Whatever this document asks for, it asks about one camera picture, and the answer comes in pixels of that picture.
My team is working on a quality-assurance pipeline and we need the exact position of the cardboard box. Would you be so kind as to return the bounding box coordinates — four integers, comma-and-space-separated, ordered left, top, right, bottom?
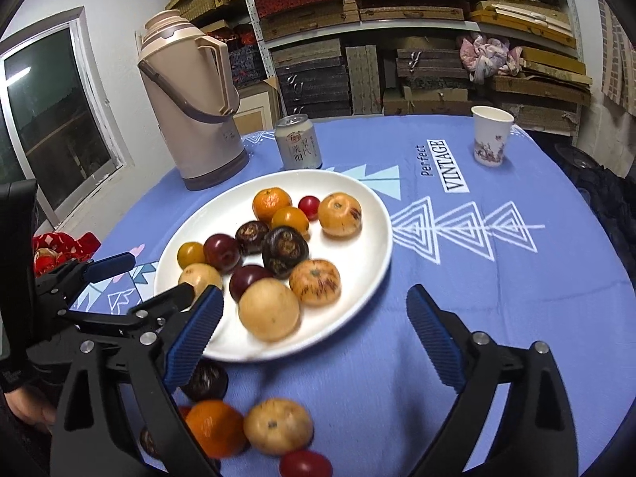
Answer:
233, 78, 282, 135

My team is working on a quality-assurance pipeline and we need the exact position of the red patterned cloth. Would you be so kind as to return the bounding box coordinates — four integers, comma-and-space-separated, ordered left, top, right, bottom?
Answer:
32, 231, 103, 279

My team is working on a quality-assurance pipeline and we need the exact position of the pink crumpled cloth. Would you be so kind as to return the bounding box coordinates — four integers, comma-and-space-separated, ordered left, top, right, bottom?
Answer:
458, 32, 524, 84

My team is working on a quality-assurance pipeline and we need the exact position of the person's left hand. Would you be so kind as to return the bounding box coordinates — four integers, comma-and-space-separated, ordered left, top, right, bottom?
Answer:
4, 388, 58, 434

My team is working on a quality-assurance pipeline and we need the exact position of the beige thermos jug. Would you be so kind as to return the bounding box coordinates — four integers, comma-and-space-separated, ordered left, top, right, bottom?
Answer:
136, 9, 250, 192

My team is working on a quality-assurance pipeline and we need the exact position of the white round plate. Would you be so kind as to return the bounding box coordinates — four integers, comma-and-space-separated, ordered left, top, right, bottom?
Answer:
154, 169, 393, 363

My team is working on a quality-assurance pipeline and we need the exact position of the silver drink can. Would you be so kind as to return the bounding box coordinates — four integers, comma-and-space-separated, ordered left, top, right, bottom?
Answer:
275, 114, 323, 170

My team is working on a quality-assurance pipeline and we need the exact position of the floral paper cup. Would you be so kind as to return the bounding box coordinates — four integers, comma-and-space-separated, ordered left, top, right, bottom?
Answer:
471, 105, 515, 166

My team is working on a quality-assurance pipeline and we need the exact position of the dark red plum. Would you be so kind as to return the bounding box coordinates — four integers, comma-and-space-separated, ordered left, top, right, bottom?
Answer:
229, 264, 274, 303
203, 233, 242, 273

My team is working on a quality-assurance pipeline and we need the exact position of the large orange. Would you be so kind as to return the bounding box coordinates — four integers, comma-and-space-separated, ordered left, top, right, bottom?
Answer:
185, 400, 248, 459

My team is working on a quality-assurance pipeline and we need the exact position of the white metal shelf rack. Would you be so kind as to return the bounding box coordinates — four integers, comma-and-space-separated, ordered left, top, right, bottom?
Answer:
233, 0, 587, 120

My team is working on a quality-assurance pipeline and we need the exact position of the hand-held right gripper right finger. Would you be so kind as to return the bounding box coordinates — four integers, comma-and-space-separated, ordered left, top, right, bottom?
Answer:
406, 284, 580, 477

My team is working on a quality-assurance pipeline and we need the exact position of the mandarin orange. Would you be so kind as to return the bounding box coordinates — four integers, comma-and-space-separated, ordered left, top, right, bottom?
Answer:
252, 187, 293, 223

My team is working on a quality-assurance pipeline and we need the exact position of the large dark water chestnut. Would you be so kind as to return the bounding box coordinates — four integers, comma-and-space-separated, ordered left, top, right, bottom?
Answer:
262, 226, 310, 279

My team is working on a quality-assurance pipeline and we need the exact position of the small orange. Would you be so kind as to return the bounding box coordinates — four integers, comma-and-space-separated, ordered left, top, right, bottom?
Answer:
271, 207, 310, 239

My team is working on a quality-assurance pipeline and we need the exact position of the small yellow orange fruit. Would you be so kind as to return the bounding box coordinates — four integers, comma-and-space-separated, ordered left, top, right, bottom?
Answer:
177, 241, 207, 269

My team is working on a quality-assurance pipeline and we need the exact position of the checked hanging cloth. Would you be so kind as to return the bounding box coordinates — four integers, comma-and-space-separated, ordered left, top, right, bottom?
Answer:
596, 0, 636, 120

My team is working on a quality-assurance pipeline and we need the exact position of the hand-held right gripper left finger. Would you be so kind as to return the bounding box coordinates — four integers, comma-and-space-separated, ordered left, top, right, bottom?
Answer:
50, 285, 225, 477

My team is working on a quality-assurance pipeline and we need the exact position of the tan red-streaked fruit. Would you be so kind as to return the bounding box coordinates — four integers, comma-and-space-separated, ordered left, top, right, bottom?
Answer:
289, 258, 343, 307
318, 192, 363, 238

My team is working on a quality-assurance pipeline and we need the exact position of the aluminium frame window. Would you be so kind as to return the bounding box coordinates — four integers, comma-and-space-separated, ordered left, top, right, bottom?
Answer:
0, 6, 135, 229

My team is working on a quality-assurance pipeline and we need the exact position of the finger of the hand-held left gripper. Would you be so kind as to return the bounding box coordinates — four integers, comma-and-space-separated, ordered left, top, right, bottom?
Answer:
60, 282, 198, 339
35, 252, 136, 309

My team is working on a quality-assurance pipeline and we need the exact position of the blue printed tablecloth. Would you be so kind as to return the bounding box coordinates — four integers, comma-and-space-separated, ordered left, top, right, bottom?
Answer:
70, 114, 636, 477

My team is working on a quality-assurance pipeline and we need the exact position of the dark cloth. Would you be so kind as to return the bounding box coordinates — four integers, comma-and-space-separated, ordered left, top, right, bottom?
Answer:
554, 142, 636, 264

